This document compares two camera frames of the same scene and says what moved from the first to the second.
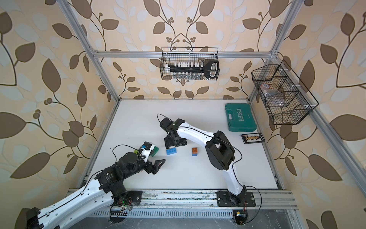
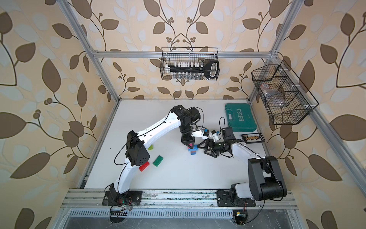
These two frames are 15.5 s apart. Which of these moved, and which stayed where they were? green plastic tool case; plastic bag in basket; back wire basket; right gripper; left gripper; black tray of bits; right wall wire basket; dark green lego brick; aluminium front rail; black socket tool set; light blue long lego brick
Moved: right gripper; left gripper; dark green lego brick; light blue long lego brick
Stayed: back wire basket; plastic bag in basket; aluminium front rail; green plastic tool case; right wall wire basket; black socket tool set; black tray of bits
